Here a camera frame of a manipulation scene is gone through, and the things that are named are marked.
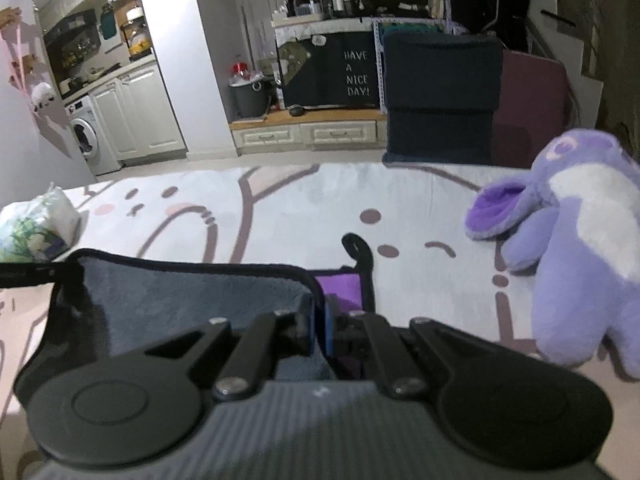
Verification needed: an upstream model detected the green floral tissue pack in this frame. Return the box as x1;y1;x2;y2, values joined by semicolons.
1;183;81;263

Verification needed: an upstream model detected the dark grey trash bin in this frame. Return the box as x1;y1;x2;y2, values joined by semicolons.
229;62;270;119

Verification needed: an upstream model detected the dark floor chair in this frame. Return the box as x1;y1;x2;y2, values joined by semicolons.
383;30;502;165

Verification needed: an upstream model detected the black have a nice day curtain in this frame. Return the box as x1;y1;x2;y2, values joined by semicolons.
278;32;380;110

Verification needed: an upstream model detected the white drawer platform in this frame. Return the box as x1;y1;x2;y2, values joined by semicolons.
230;108;387;155

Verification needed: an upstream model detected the white shelf rack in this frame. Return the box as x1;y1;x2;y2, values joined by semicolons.
267;0;326;29

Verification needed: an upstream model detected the maroon folded mat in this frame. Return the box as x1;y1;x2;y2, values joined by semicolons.
491;50;568;169

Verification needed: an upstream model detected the white washing machine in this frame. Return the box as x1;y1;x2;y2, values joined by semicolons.
66;96;122;176

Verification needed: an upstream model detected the purple and grey towel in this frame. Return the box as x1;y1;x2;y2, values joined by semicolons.
42;233;375;378

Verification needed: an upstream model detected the black computer mouse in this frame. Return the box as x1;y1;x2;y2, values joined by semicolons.
288;105;306;117

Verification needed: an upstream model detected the white kitchen cabinet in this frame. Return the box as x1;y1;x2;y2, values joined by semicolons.
89;62;186;162

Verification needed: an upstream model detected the purple plush toy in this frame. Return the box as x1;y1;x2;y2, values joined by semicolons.
464;129;639;378

